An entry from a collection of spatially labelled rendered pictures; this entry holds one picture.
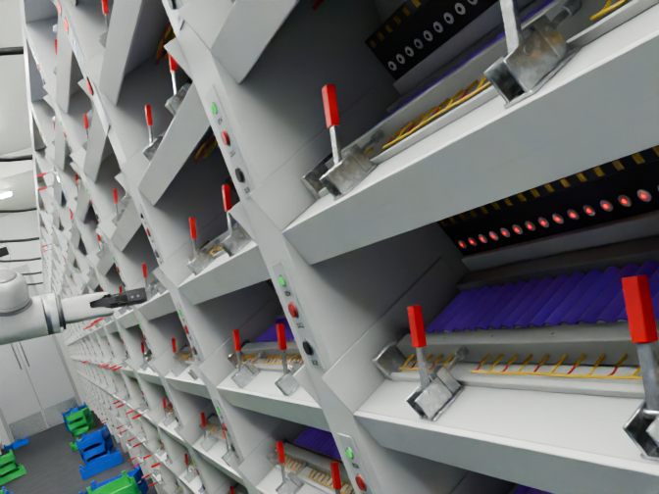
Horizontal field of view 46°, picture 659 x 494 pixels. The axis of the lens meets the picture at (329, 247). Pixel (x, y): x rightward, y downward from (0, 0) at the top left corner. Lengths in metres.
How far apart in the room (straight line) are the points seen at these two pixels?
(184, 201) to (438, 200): 1.02
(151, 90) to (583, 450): 1.21
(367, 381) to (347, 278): 0.11
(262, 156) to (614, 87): 0.50
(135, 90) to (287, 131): 0.75
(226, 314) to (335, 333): 0.70
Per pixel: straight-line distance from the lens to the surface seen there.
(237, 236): 1.04
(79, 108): 2.26
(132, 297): 1.70
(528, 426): 0.56
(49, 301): 1.68
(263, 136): 0.82
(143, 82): 1.55
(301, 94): 0.84
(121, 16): 1.20
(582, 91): 0.38
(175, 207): 1.50
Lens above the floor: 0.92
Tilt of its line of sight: level
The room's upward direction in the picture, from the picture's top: 21 degrees counter-clockwise
